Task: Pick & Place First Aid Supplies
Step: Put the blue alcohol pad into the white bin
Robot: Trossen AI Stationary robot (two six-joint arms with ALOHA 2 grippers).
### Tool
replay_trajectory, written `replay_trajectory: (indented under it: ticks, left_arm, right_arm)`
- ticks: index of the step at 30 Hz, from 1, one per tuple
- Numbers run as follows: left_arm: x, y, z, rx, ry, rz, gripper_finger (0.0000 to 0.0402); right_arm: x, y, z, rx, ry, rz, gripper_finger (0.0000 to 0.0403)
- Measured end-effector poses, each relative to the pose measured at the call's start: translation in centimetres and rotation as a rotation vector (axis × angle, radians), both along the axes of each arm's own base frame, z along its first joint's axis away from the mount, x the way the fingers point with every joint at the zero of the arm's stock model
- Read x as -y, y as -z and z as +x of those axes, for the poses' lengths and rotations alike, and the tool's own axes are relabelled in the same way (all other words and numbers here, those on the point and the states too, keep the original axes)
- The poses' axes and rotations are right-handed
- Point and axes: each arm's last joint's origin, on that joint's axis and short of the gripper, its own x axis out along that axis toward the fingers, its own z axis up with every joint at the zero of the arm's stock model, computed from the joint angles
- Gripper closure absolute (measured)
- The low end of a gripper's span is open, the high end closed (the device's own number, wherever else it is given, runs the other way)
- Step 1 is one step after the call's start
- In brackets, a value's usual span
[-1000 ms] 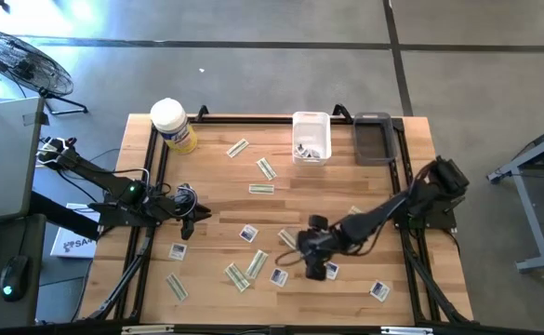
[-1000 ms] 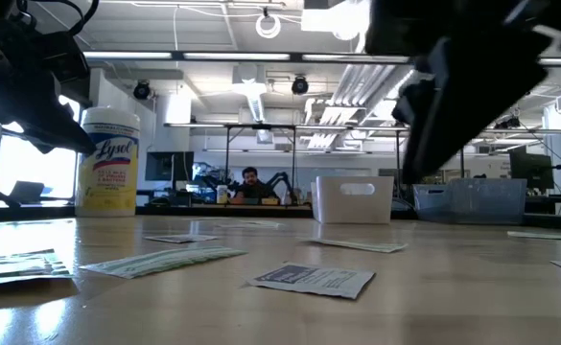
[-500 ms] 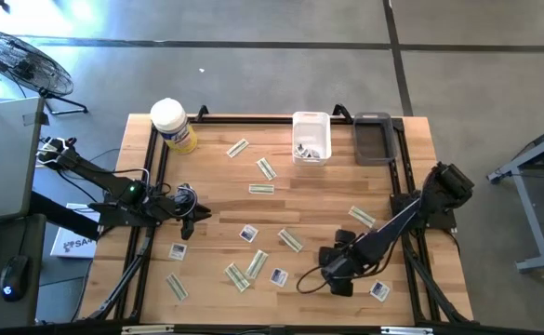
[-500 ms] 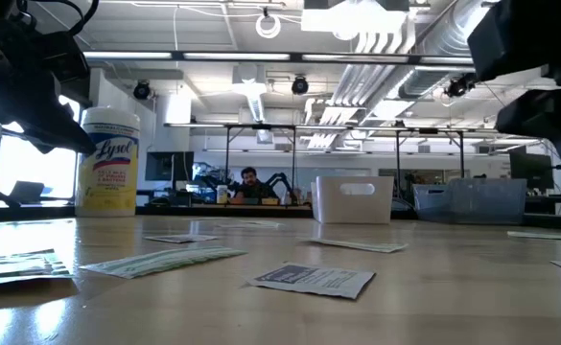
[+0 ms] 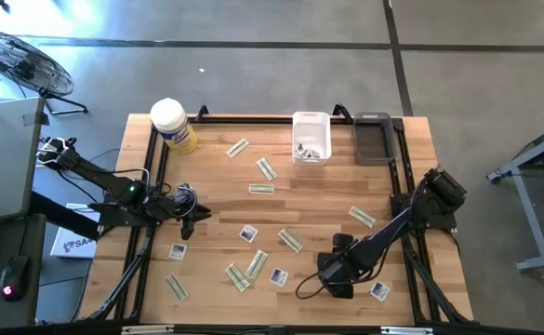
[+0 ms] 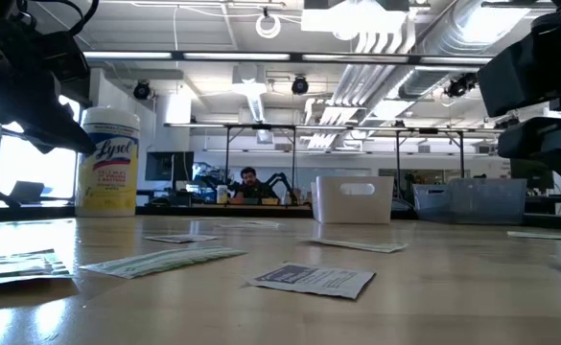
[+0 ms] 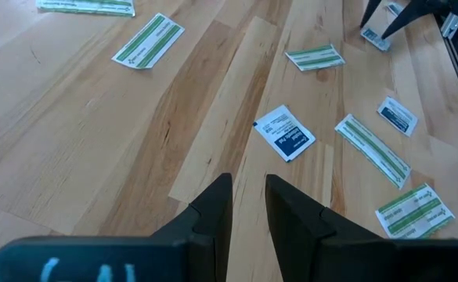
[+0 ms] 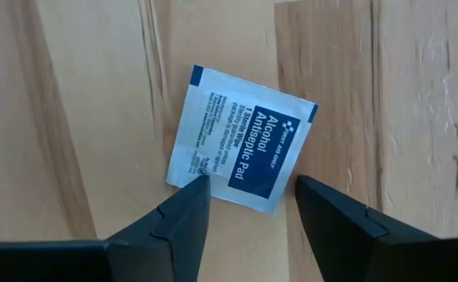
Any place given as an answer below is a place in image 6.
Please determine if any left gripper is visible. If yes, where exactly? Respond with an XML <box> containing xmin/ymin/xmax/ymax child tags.
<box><xmin>0</xmin><ymin>23</ymin><xmax>97</xmax><ymax>155</ymax></box>

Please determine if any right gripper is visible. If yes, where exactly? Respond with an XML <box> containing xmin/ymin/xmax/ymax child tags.
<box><xmin>477</xmin><ymin>28</ymin><xmax>561</xmax><ymax>218</ymax></box>

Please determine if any green-striped bandage wrapper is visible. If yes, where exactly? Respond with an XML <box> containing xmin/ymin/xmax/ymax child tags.
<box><xmin>506</xmin><ymin>230</ymin><xmax>561</xmax><ymax>242</ymax></box>
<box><xmin>79</xmin><ymin>245</ymin><xmax>248</xmax><ymax>281</ymax></box>
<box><xmin>302</xmin><ymin>237</ymin><xmax>409</xmax><ymax>254</ymax></box>
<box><xmin>0</xmin><ymin>248</ymin><xmax>74</xmax><ymax>288</ymax></box>

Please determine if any white blue alcohol pad packet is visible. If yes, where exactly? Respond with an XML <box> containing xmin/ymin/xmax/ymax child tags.
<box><xmin>143</xmin><ymin>233</ymin><xmax>220</xmax><ymax>244</ymax></box>
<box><xmin>245</xmin><ymin>262</ymin><xmax>377</xmax><ymax>301</ymax></box>

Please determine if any black track spotlight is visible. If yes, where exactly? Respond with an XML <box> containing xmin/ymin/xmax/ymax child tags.
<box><xmin>132</xmin><ymin>80</ymin><xmax>152</xmax><ymax>101</ymax></box>
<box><xmin>494</xmin><ymin>116</ymin><xmax>522</xmax><ymax>130</ymax></box>
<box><xmin>443</xmin><ymin>71</ymin><xmax>479</xmax><ymax>99</ymax></box>
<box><xmin>291</xmin><ymin>75</ymin><xmax>310</xmax><ymax>96</ymax></box>

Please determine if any open laptop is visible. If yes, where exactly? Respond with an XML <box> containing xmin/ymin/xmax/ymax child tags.
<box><xmin>9</xmin><ymin>180</ymin><xmax>47</xmax><ymax>204</ymax></box>

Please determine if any yellow Lysol wipes canister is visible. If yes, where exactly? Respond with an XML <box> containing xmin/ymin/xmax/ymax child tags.
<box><xmin>74</xmin><ymin>105</ymin><xmax>142</xmax><ymax>219</ymax></box>

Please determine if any grey translucent plastic bin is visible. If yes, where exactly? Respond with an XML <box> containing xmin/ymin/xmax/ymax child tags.
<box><xmin>411</xmin><ymin>177</ymin><xmax>532</xmax><ymax>226</ymax></box>

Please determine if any black background monitor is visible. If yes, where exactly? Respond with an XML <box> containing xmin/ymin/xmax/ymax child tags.
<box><xmin>144</xmin><ymin>150</ymin><xmax>196</xmax><ymax>183</ymax></box>

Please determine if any person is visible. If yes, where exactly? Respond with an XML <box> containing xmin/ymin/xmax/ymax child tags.
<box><xmin>233</xmin><ymin>166</ymin><xmax>280</xmax><ymax>206</ymax></box>

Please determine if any white plastic bin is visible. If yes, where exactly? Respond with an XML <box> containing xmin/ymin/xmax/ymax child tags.
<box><xmin>311</xmin><ymin>174</ymin><xmax>396</xmax><ymax>225</ymax></box>

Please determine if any overhead light bar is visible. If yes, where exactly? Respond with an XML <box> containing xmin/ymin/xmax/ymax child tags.
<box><xmin>82</xmin><ymin>50</ymin><xmax>496</xmax><ymax>65</ymax></box>

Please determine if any black monitor on mount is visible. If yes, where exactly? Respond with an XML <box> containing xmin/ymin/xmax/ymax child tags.
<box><xmin>508</xmin><ymin>158</ymin><xmax>555</xmax><ymax>192</ymax></box>

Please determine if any black background workstation frame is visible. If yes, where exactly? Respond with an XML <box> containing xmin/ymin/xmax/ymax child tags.
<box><xmin>163</xmin><ymin>122</ymin><xmax>502</xmax><ymax>208</ymax></box>

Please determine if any white coiled cable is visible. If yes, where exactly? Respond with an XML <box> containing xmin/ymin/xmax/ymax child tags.
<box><xmin>254</xmin><ymin>12</ymin><xmax>283</xmax><ymax>40</ymax></box>

